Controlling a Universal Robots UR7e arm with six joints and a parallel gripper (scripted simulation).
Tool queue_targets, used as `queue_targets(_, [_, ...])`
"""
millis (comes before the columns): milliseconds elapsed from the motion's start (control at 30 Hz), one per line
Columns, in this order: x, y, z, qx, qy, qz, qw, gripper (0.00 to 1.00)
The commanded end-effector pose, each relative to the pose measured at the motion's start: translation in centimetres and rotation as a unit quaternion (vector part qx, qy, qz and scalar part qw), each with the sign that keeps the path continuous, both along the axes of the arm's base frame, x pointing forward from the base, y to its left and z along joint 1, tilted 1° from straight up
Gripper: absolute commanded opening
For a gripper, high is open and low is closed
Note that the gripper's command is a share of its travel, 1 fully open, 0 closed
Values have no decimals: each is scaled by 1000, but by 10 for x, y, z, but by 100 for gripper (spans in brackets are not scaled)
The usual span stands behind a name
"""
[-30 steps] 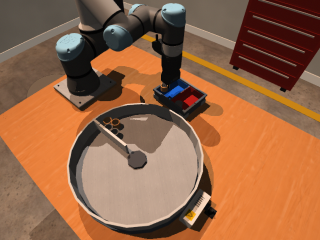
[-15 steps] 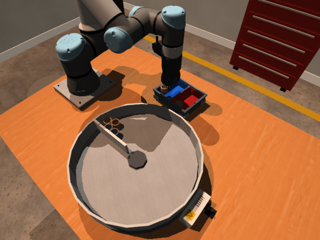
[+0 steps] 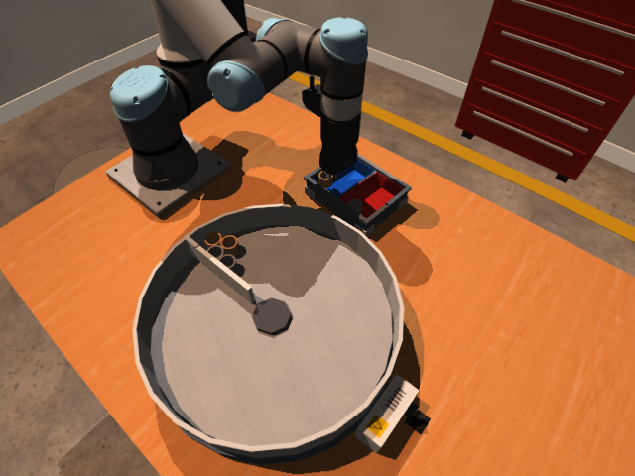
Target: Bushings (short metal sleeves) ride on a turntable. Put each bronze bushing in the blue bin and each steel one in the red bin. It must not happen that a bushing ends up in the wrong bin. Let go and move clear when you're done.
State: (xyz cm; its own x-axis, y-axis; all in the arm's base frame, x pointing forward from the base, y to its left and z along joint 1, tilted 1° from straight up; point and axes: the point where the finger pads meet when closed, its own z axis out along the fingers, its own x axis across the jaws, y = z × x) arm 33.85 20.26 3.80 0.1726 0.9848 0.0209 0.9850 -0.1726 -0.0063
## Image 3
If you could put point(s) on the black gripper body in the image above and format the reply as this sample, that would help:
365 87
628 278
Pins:
339 127

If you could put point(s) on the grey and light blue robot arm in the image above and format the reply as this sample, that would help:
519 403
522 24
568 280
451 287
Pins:
151 102

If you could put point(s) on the bronze bushing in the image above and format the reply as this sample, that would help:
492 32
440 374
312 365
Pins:
326 183
230 240
212 237

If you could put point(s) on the dark grey hollow cylinder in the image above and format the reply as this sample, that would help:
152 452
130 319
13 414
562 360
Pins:
216 250
228 259
355 203

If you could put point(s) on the grey bin with blue and red compartments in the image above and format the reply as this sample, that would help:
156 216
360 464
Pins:
377 189

